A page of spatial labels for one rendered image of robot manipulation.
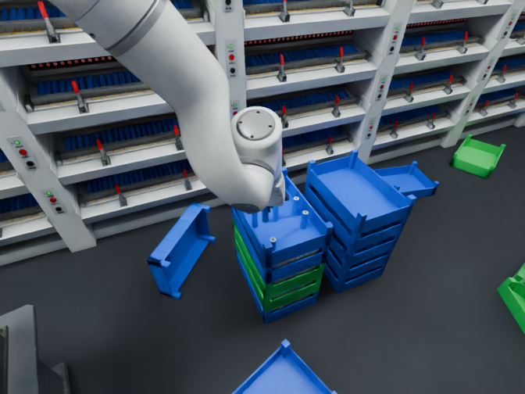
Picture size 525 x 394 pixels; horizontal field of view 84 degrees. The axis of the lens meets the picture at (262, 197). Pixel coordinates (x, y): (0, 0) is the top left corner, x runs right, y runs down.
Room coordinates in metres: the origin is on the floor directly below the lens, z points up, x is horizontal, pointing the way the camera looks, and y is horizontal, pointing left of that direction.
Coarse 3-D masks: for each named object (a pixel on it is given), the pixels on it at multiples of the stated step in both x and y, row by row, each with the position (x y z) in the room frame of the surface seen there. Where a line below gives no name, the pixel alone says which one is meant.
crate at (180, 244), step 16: (192, 208) 0.82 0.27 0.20; (208, 208) 0.82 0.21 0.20; (176, 224) 0.74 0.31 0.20; (192, 224) 0.83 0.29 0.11; (208, 224) 0.84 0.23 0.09; (176, 240) 0.66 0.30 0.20; (192, 240) 0.81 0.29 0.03; (208, 240) 0.83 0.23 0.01; (160, 256) 0.59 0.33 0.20; (176, 256) 0.70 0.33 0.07; (192, 256) 0.74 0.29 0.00; (160, 272) 0.57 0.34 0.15; (176, 272) 0.67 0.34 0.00; (160, 288) 0.58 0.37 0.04; (176, 288) 0.60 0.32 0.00
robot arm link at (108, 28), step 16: (0, 0) 0.34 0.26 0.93; (48, 0) 0.33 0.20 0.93; (64, 0) 0.32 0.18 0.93; (80, 0) 0.32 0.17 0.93; (96, 0) 0.32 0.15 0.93; (112, 0) 0.33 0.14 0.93; (128, 0) 0.33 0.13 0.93; (144, 0) 0.35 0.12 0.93; (80, 16) 0.33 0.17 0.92; (96, 16) 0.32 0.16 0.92; (112, 16) 0.33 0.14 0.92; (128, 16) 0.33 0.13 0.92; (144, 16) 0.34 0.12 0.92; (96, 32) 0.33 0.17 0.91; (112, 32) 0.33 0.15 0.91; (128, 32) 0.33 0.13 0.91
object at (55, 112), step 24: (48, 72) 0.99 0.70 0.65; (72, 72) 1.02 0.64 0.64; (96, 72) 1.03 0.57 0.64; (120, 72) 1.05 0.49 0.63; (24, 96) 0.89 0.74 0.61; (48, 96) 0.90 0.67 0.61; (72, 96) 0.92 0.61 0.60; (96, 96) 0.95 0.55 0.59; (120, 96) 0.96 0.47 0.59; (144, 96) 0.98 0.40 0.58; (24, 120) 0.80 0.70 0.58; (48, 120) 0.83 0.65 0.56; (72, 120) 0.85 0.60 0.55; (96, 120) 0.88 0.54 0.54
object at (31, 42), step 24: (24, 0) 1.00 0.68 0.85; (192, 0) 1.17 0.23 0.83; (0, 24) 0.88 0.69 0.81; (24, 24) 0.90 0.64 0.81; (48, 24) 0.89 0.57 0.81; (72, 24) 0.95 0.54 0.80; (192, 24) 1.05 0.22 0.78; (0, 48) 0.82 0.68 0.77; (24, 48) 0.84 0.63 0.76; (48, 48) 0.86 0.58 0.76; (72, 48) 0.88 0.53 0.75; (96, 48) 0.91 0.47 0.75
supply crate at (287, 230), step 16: (288, 192) 0.77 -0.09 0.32; (288, 208) 0.69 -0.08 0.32; (304, 208) 0.67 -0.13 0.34; (272, 224) 0.62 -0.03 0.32; (288, 224) 0.62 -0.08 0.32; (320, 224) 0.59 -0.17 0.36; (256, 240) 0.52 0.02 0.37; (288, 240) 0.56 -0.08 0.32; (304, 240) 0.56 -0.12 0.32; (320, 240) 0.53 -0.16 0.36; (272, 256) 0.47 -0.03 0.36; (288, 256) 0.49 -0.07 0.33
